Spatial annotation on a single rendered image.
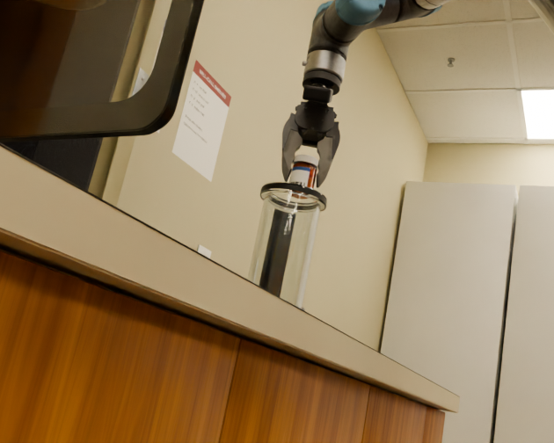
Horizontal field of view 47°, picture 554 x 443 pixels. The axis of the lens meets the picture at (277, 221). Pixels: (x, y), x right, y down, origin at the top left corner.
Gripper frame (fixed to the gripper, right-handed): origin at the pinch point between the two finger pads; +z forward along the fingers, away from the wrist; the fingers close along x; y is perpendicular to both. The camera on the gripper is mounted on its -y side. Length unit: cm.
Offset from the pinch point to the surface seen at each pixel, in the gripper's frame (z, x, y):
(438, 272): -44, -82, 233
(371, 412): 37.2, -17.7, -2.3
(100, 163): 13.0, 26.6, -26.4
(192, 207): -7, 28, 64
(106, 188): 16.7, 24.4, -28.0
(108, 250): 31, 11, -69
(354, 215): -50, -27, 181
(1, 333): 37, 15, -70
